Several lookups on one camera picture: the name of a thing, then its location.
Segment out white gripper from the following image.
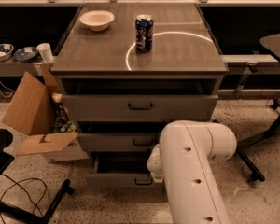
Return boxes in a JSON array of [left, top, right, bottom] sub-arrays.
[[147, 144, 163, 183]]

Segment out grey bottom drawer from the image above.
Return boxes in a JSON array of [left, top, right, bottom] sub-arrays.
[[85, 151, 155, 188]]

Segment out grey drawer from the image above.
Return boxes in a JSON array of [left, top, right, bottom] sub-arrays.
[[78, 133, 159, 152], [63, 95, 218, 122], [85, 151, 155, 188]]

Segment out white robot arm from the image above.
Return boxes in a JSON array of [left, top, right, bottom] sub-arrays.
[[147, 120, 237, 224]]

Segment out grey middle drawer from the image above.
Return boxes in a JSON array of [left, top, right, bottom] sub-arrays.
[[78, 133, 159, 152]]

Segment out grey top drawer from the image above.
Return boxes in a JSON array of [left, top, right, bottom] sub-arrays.
[[63, 95, 218, 122]]

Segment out grey drawer cabinet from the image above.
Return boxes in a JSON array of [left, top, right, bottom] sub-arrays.
[[50, 2, 229, 173]]

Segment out open cardboard box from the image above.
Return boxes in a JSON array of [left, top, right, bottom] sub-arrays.
[[2, 63, 88, 162]]

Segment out black stand with wheels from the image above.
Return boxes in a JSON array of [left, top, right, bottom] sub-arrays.
[[0, 179, 74, 224]]

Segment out snack bags in box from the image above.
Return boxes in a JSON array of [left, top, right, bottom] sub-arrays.
[[52, 93, 76, 133]]

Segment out black table leg base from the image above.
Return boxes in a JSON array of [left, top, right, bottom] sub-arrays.
[[211, 98, 280, 183]]

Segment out blue soda can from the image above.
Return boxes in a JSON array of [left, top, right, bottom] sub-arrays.
[[135, 14, 154, 53]]

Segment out white paper cup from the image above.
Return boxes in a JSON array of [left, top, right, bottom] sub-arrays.
[[36, 43, 54, 63]]

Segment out blue bowl on shelf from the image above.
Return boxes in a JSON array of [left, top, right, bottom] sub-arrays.
[[14, 47, 38, 63]]

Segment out grey low shelf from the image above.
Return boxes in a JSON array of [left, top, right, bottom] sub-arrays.
[[0, 57, 45, 77]]

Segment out white patterned bowl on shelf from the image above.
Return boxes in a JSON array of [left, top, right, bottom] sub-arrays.
[[0, 44, 14, 62]]

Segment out black cable on floor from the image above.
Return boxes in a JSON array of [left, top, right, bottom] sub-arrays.
[[0, 173, 49, 224]]

